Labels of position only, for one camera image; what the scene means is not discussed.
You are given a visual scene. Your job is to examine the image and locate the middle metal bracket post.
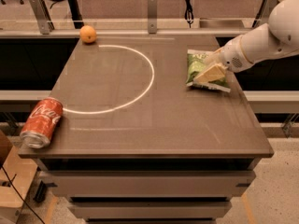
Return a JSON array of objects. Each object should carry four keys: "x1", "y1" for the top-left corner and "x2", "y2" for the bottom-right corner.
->
[{"x1": 148, "y1": 0, "x2": 157, "y2": 34}]

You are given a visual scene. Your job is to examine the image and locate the grey drawer cabinet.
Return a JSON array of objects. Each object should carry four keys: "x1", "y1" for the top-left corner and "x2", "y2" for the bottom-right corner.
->
[{"x1": 40, "y1": 170, "x2": 255, "y2": 224}]

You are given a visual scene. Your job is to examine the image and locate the right metal bracket post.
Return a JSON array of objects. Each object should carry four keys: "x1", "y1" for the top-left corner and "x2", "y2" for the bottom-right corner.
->
[{"x1": 257, "y1": 0, "x2": 278, "y2": 26}]

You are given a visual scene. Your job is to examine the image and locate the orange fruit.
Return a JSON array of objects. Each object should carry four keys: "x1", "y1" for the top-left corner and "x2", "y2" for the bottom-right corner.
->
[{"x1": 79, "y1": 25, "x2": 96, "y2": 44}]

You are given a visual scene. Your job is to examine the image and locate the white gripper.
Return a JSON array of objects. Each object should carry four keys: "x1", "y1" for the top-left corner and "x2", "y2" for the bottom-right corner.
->
[{"x1": 193, "y1": 35, "x2": 253, "y2": 83}]

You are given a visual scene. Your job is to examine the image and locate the wooden box with cable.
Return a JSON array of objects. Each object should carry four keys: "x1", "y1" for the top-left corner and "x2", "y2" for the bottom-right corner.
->
[{"x1": 0, "y1": 131, "x2": 36, "y2": 224}]

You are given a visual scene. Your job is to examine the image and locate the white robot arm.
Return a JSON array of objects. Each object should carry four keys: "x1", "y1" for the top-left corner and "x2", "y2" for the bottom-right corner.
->
[{"x1": 192, "y1": 0, "x2": 299, "y2": 83}]

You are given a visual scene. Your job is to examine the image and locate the black hanging cable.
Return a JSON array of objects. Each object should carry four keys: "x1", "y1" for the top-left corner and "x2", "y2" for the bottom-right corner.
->
[{"x1": 182, "y1": 0, "x2": 195, "y2": 29}]

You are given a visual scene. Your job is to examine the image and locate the red coke can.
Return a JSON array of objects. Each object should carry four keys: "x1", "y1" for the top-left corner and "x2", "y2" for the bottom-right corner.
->
[{"x1": 20, "y1": 97, "x2": 63, "y2": 148}]

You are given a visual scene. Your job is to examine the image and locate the left metal bracket post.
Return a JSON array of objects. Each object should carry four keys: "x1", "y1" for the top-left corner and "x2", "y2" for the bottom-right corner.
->
[{"x1": 29, "y1": 0, "x2": 54, "y2": 35}]

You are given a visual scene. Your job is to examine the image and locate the metal bracket post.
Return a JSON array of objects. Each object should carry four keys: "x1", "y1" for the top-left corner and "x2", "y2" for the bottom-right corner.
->
[
  {"x1": 148, "y1": 0, "x2": 157, "y2": 34},
  {"x1": 29, "y1": 0, "x2": 54, "y2": 35},
  {"x1": 257, "y1": 0, "x2": 278, "y2": 26}
]

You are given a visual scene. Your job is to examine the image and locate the green jalapeno chip bag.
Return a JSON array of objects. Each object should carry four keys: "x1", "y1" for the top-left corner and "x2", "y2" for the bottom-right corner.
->
[{"x1": 186, "y1": 49, "x2": 231, "y2": 92}]

